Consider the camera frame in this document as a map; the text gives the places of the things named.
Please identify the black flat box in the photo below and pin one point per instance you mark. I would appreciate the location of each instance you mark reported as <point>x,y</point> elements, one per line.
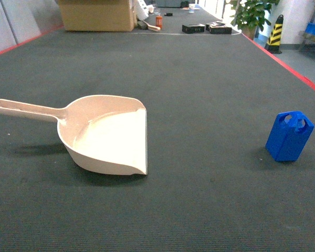
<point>218,28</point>
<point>193,28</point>

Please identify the potted green plant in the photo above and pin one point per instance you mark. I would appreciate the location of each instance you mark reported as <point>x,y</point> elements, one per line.
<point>250,15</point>

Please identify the orange drink bottle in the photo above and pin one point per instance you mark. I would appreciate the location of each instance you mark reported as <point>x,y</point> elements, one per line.
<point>158,21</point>

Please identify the blue plastic block part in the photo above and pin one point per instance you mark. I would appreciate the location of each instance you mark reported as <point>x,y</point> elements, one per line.
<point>289,134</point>

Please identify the large cardboard box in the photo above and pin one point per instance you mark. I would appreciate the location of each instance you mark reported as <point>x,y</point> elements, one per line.
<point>104,16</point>

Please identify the black flat box right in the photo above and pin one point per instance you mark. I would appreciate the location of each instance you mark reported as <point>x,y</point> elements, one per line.
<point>218,28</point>

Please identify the beige plastic dustpan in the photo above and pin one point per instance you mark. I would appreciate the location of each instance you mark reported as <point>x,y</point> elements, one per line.
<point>103,133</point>

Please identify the black flat box left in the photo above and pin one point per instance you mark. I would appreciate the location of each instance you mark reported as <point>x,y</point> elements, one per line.
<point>193,28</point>

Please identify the yellow black traffic cone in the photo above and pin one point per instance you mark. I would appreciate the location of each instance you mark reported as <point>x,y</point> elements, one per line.
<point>273,43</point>

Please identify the wooden brush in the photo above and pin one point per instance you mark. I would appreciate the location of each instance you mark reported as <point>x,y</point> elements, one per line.
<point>151,27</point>

